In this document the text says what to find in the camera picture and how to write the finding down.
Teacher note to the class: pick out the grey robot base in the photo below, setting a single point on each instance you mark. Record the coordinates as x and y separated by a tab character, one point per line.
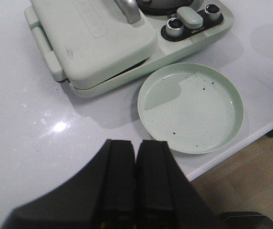
237	217

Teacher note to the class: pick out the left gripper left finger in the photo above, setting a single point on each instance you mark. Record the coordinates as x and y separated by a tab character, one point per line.
100	196

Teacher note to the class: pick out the green round plate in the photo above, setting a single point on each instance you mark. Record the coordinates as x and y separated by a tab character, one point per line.
193	107

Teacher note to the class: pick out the silver control knob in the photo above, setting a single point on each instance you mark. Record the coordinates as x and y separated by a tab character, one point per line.
174	28
212	12

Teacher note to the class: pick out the green sandwich maker lid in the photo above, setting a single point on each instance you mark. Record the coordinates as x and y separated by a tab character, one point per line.
90	41

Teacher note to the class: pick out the left silver control knob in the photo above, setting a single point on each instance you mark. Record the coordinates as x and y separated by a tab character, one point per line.
174	28

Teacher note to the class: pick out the right silver control knob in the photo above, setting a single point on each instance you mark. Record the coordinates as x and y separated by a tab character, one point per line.
212	12

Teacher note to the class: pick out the black round frying pan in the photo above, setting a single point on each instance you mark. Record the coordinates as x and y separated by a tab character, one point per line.
162	7

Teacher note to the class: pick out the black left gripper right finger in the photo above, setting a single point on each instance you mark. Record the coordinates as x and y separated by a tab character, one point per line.
165	199

